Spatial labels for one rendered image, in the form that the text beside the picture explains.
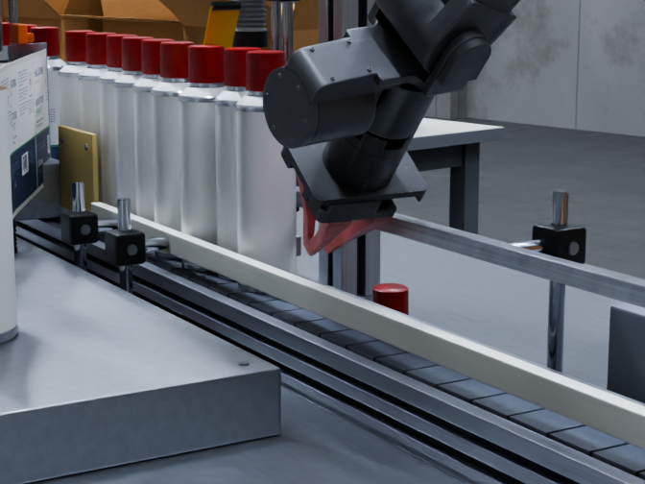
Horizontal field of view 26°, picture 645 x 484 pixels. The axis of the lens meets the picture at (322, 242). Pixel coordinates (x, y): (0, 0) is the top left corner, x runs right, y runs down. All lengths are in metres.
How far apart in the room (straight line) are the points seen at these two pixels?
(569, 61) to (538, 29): 0.37
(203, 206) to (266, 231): 0.10
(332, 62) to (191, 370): 0.23
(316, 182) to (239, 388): 0.17
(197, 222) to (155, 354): 0.28
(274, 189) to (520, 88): 9.39
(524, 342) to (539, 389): 0.40
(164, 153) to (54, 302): 0.22
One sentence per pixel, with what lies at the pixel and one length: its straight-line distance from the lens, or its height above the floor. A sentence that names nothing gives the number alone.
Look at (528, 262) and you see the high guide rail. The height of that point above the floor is 0.96.
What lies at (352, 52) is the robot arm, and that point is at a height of 1.10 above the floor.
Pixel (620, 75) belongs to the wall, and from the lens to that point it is 9.97.
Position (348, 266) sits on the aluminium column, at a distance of 1.35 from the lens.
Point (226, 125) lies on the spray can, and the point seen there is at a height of 1.02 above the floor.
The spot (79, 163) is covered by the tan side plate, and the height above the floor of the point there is 0.95.
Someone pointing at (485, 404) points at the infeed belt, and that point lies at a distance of 0.91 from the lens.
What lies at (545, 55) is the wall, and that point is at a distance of 10.38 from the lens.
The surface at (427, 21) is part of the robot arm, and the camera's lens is 0.95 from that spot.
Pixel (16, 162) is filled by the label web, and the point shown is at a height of 0.97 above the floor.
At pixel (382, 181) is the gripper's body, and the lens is 1.06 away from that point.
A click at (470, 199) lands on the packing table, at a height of 0.61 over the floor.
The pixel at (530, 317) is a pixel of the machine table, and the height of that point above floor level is 0.83.
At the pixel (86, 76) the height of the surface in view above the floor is 1.04.
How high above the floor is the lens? 1.16
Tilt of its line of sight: 11 degrees down
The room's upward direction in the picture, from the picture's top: straight up
